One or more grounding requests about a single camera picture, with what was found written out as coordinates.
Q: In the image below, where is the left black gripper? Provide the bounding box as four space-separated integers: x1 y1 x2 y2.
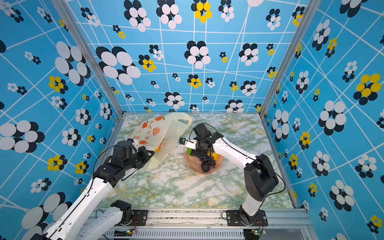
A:
123 146 155 172

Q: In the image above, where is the purple grape bunch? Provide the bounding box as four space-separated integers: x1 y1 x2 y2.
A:
199 155 216 169

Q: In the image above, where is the pink scalloped fruit bowl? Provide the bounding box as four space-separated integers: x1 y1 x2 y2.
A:
183 149 224 175

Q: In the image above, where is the dark avocado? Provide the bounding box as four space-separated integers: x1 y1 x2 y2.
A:
201 162 211 173

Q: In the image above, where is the cream printed plastic bag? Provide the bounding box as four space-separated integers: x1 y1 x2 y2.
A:
129 113 193 171

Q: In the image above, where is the green lime fruit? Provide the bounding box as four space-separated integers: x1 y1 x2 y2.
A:
187 148 193 156

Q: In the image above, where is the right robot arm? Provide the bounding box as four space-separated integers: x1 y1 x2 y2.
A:
179 123 281 226

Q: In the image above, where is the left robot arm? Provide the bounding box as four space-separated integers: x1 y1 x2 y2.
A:
27 139 155 240

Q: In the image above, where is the yellow bell pepper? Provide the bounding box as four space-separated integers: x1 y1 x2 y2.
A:
212 153 220 161

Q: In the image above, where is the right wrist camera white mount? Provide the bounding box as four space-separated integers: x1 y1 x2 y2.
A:
179 138 198 150

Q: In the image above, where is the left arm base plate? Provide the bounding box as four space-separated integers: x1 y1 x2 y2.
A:
116 210 149 227

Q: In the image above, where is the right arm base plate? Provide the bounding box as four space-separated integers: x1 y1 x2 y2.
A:
225 210 268 227

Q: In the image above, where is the aluminium front rail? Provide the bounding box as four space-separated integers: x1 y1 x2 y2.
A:
56 207 319 240

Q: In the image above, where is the left aluminium corner post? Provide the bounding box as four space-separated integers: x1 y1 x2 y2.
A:
52 0 124 118

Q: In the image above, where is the aluminium corner post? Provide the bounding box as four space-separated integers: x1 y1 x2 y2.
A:
52 0 124 118
259 0 321 117

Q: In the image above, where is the right aluminium corner post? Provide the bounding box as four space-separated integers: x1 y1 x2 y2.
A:
259 0 321 117

